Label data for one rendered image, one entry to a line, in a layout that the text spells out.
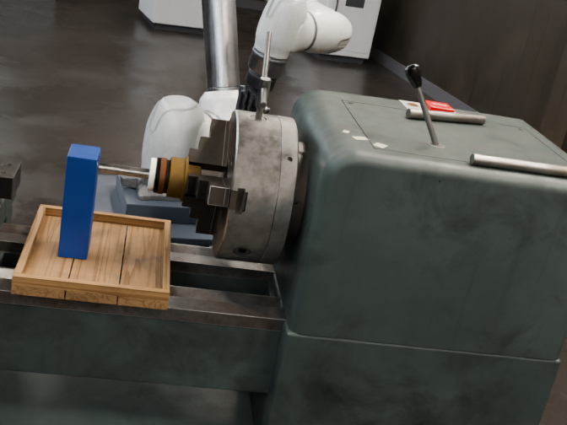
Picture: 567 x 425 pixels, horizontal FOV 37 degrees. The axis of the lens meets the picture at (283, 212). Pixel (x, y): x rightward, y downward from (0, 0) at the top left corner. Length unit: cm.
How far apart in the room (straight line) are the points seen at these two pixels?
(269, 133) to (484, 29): 616
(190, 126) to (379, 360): 92
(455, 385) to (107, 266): 77
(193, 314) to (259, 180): 31
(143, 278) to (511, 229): 75
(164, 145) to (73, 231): 63
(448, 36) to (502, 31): 92
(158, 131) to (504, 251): 106
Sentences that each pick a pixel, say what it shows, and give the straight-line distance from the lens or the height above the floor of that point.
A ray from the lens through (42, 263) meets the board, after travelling 177.
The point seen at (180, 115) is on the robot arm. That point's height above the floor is 104.
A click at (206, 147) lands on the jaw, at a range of 177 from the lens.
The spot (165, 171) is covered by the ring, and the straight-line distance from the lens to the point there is 172.
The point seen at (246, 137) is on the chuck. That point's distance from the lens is 164.
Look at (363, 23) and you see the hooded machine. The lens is 912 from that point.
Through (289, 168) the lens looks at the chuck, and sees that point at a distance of 163.
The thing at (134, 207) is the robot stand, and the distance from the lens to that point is 233.
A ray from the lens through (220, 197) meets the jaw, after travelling 163.
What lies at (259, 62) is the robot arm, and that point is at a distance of 208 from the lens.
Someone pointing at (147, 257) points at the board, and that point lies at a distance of 184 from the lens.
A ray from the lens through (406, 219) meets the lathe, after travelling 161.
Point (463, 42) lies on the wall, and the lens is 802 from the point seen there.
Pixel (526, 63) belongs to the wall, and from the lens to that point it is 713.
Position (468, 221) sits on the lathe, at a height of 115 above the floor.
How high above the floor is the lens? 169
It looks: 21 degrees down
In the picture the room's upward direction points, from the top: 11 degrees clockwise
